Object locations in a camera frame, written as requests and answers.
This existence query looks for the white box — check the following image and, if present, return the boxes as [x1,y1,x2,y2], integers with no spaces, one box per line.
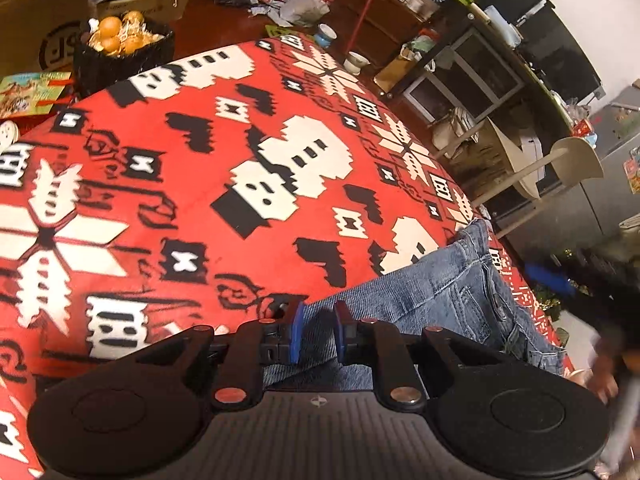
[517,127,548,196]

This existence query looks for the large cardboard box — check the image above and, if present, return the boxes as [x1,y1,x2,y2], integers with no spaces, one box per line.
[0,0,101,81]

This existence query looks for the blue denim jeans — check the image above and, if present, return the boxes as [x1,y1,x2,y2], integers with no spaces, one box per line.
[262,220,568,392]

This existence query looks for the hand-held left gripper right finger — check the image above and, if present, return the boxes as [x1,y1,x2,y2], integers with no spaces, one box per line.
[334,301,506,408]

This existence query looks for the black woven basket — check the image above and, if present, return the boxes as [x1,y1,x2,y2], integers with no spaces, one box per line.
[74,10,176,98]

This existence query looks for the red printed blanket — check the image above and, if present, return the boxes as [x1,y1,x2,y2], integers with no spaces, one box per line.
[0,37,576,480]

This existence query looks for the blue ceramic cup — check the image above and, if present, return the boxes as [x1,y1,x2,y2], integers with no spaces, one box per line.
[314,24,338,50]

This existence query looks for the colourful picture book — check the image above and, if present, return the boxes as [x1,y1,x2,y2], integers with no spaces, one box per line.
[0,71,73,120]

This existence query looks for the grey refrigerator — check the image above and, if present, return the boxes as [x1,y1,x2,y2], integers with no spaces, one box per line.
[585,85,640,231]

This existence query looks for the black desk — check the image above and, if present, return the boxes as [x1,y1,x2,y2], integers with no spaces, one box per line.
[387,0,606,161]

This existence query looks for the brown wooden dresser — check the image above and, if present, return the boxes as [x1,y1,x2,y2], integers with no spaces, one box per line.
[320,0,441,86]

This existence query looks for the red broom handle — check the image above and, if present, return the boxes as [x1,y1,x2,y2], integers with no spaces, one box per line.
[344,0,393,58]

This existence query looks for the plain white plastic bag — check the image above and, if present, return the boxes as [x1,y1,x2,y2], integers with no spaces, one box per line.
[280,0,331,28]

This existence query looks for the white ceramic cup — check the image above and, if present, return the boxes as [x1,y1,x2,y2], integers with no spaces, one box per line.
[344,51,371,75]

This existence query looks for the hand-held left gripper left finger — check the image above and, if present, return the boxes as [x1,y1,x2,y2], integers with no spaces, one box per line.
[131,302,307,411]

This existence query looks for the pile of yellow onions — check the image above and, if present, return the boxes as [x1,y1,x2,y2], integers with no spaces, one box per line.
[89,10,166,56]

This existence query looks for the brown paper bag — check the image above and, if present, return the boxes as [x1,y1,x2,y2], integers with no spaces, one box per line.
[374,45,426,93]

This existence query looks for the white drawer unit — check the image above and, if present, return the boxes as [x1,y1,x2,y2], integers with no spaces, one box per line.
[387,25,526,123]

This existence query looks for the beige plastic chair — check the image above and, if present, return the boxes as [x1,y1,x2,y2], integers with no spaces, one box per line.
[440,115,606,241]

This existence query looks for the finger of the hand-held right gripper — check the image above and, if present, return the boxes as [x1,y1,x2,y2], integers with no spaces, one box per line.
[525,260,581,306]

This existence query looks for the white tote bag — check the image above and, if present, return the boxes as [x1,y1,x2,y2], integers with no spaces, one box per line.
[432,107,488,153]

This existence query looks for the person's right hand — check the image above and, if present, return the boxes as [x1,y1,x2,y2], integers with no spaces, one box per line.
[575,330,623,406]

